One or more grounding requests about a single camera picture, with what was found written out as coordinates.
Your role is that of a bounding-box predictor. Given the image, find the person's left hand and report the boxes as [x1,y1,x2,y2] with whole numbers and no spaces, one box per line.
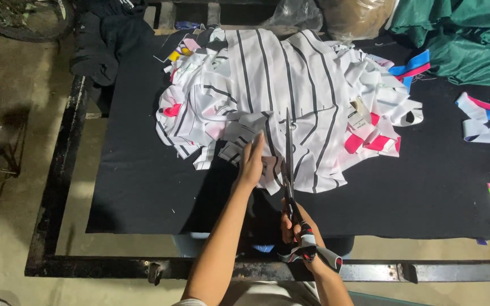
[237,130,266,190]

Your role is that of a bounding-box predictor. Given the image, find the person's right hand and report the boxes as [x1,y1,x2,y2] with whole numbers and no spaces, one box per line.
[281,198,327,273]

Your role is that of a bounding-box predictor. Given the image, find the black fabric scissors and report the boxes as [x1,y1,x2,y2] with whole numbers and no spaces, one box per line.
[282,107,317,262]

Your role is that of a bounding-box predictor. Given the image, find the white black-striped fabric piece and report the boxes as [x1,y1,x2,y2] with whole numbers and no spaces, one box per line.
[211,28,349,196]

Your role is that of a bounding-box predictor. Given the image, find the heap of white fabric scraps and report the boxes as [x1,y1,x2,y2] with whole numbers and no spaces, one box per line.
[155,26,424,196]

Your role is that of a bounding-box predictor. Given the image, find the black table cloth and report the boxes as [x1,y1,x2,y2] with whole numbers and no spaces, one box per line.
[85,30,490,241]

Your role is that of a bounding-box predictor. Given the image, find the person's light shirt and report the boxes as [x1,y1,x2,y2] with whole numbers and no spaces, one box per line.
[173,280,322,306]

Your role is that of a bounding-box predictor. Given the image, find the white paper tag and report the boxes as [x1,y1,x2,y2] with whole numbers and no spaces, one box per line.
[347,97,371,131]

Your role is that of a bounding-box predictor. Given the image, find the clear plastic bag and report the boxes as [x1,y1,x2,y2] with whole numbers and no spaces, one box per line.
[262,0,324,33]

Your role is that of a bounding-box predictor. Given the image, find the brown plastic-wrapped bundle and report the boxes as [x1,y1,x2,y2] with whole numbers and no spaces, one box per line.
[318,0,398,42]

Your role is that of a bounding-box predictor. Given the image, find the blue pink fabric strip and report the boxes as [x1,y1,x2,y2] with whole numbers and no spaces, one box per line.
[388,49,431,92]

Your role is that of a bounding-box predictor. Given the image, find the black clothing heap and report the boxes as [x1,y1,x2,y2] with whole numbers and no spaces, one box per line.
[70,0,156,115]

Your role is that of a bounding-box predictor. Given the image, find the white pink blue fabric strips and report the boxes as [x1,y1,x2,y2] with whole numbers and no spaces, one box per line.
[455,92,490,144]

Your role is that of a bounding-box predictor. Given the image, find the green fabric heap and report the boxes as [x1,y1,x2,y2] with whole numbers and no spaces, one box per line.
[389,0,490,87]

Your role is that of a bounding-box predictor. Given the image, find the bicycle wheel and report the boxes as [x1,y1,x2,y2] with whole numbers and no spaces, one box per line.
[0,0,75,43]

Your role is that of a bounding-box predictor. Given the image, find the fabric wrap on scissors handle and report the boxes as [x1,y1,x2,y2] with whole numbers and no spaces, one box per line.
[277,221,343,273]

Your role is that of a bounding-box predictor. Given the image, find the black metal table frame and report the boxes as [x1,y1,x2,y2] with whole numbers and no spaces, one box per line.
[25,0,490,286]

